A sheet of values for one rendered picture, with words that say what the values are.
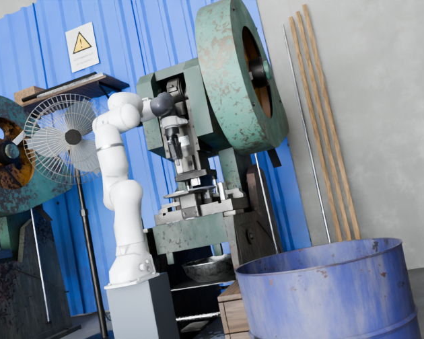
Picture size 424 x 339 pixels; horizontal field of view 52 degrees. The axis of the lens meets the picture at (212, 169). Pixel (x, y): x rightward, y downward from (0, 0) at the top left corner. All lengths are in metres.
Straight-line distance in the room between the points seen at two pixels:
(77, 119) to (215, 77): 1.20
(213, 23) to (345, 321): 1.52
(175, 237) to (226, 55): 0.92
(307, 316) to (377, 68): 2.71
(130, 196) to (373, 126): 2.19
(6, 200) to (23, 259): 0.52
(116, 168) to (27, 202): 1.57
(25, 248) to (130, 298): 1.85
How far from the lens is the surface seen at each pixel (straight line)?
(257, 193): 2.55
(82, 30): 4.42
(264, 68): 2.34
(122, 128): 1.85
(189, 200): 2.25
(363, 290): 0.99
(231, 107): 2.03
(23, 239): 3.48
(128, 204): 1.68
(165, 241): 2.25
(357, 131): 3.42
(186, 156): 2.36
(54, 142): 2.92
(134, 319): 1.72
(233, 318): 1.61
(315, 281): 0.96
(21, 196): 3.23
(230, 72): 2.00
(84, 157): 2.93
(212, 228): 2.15
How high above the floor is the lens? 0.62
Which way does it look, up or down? 6 degrees up
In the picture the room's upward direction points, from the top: 12 degrees counter-clockwise
